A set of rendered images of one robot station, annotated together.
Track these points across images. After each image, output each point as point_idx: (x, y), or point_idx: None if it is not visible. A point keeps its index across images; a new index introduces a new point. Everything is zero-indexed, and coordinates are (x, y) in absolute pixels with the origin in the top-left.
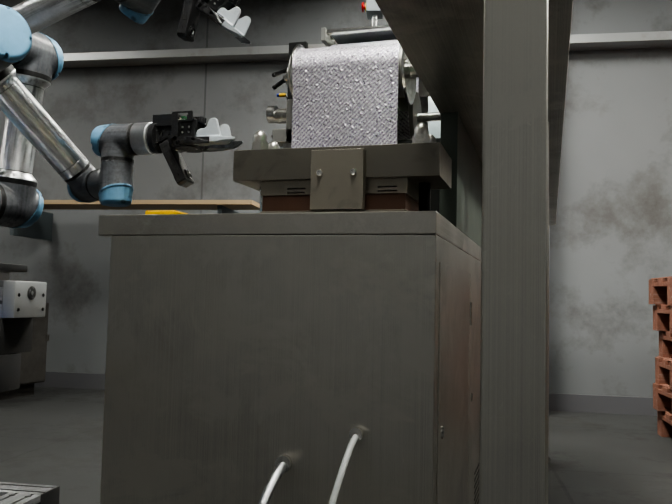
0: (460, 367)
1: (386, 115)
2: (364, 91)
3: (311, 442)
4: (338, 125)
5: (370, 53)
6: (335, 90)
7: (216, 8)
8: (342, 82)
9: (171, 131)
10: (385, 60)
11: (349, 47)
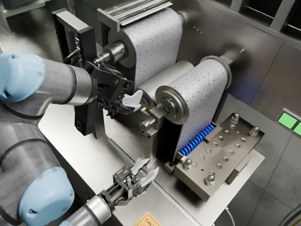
0: None
1: (214, 107)
2: (211, 104)
3: None
4: (197, 123)
5: (217, 85)
6: (200, 111)
7: (120, 99)
8: (204, 106)
9: (128, 197)
10: (222, 86)
11: (207, 85)
